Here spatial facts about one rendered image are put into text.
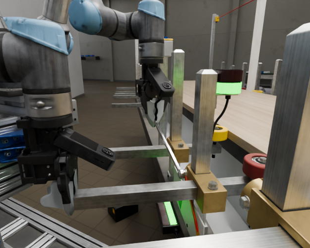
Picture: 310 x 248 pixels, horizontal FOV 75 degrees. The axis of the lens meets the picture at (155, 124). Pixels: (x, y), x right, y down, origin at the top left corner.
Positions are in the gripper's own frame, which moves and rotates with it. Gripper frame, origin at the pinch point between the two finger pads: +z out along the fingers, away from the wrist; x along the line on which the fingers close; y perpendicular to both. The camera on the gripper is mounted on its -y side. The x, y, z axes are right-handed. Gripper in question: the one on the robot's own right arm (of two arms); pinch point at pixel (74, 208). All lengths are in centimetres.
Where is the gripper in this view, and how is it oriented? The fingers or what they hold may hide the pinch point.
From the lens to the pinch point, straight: 49.0
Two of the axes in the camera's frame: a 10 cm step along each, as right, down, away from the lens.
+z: -0.1, 9.6, 2.7
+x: 1.4, 2.7, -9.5
